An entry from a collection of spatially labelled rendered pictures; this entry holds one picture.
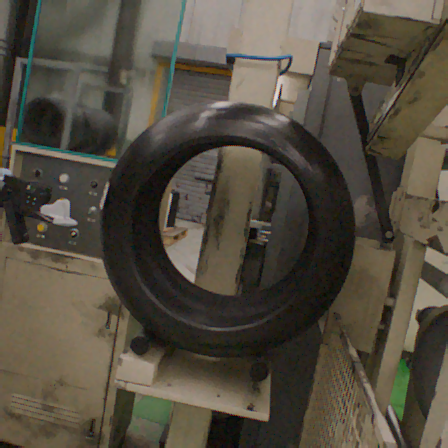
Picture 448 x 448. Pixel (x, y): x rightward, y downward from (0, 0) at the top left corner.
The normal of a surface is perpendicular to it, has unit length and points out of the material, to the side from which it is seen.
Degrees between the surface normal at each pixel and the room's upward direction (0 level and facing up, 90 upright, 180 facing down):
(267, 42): 90
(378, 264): 90
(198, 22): 90
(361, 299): 90
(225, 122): 80
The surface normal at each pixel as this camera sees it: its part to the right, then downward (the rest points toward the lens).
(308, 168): 0.05, -0.02
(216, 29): -0.27, 0.07
